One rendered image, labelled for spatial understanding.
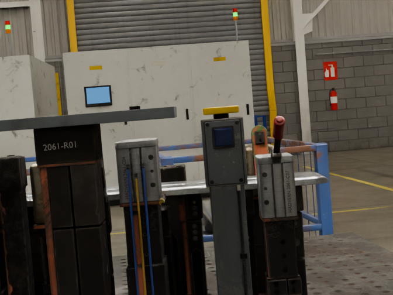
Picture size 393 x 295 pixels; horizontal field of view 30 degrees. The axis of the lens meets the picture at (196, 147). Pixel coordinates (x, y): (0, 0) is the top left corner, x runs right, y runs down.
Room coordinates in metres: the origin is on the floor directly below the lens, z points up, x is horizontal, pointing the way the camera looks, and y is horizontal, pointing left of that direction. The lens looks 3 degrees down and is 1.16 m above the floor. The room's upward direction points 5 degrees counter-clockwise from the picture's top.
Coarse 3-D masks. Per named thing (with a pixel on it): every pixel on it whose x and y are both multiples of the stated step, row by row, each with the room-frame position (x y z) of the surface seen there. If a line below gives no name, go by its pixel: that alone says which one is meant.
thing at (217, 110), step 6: (204, 108) 1.21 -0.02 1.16; (210, 108) 1.21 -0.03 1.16; (216, 108) 1.21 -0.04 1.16; (222, 108) 1.21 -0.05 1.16; (228, 108) 1.21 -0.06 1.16; (234, 108) 1.21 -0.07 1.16; (204, 114) 1.21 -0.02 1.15; (210, 114) 1.21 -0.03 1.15; (216, 114) 1.23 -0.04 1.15; (222, 114) 1.23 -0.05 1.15; (228, 114) 1.24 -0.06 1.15
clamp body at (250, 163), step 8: (248, 152) 1.71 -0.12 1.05; (248, 160) 1.71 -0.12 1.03; (248, 168) 1.71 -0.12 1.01; (256, 192) 1.70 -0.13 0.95; (256, 200) 1.71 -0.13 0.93; (256, 208) 1.71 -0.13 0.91; (256, 216) 1.71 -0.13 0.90; (256, 224) 1.71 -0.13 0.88; (256, 232) 1.71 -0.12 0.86; (256, 240) 1.71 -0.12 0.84; (256, 248) 1.71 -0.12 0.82; (264, 248) 1.71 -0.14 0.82; (256, 256) 1.71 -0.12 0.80; (264, 256) 1.71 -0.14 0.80; (264, 264) 1.71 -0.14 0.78; (264, 280) 1.71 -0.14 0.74; (264, 288) 1.71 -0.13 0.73
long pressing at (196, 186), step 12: (192, 180) 1.64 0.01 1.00; (204, 180) 1.62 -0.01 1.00; (252, 180) 1.54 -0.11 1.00; (300, 180) 1.48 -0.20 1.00; (312, 180) 1.48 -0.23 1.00; (324, 180) 1.49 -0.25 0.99; (108, 192) 1.53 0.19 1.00; (168, 192) 1.48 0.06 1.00; (180, 192) 1.48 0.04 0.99; (192, 192) 1.48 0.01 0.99; (204, 192) 1.48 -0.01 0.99
